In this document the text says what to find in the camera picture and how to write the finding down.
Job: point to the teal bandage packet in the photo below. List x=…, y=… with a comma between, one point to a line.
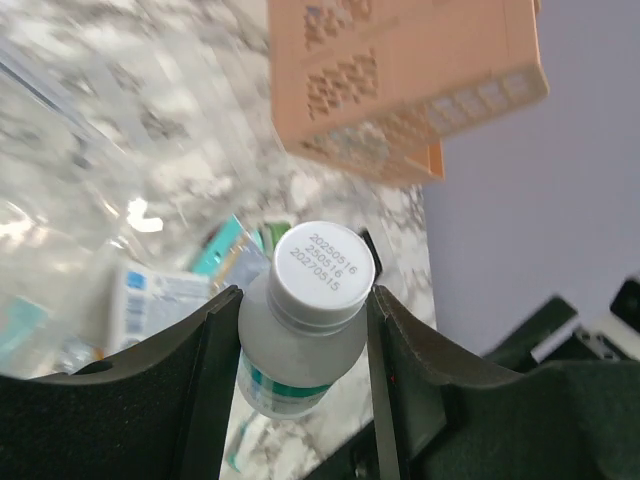
x=22, y=326

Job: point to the small green box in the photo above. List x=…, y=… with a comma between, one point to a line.
x=272, y=232

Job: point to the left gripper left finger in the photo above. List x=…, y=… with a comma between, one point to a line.
x=157, y=410

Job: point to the orange plastic file rack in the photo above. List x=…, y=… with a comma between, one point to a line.
x=372, y=88

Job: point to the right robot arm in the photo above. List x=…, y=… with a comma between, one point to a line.
x=556, y=332

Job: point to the white blue wipes pack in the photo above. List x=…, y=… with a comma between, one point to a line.
x=145, y=302

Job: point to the white green-label bottle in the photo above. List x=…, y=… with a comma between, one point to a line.
x=302, y=322

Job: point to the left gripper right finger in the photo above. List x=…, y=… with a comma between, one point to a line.
x=441, y=412

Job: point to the silver teal-header packet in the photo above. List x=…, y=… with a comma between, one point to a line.
x=231, y=257

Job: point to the clear first aid box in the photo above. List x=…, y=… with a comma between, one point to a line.
x=120, y=159

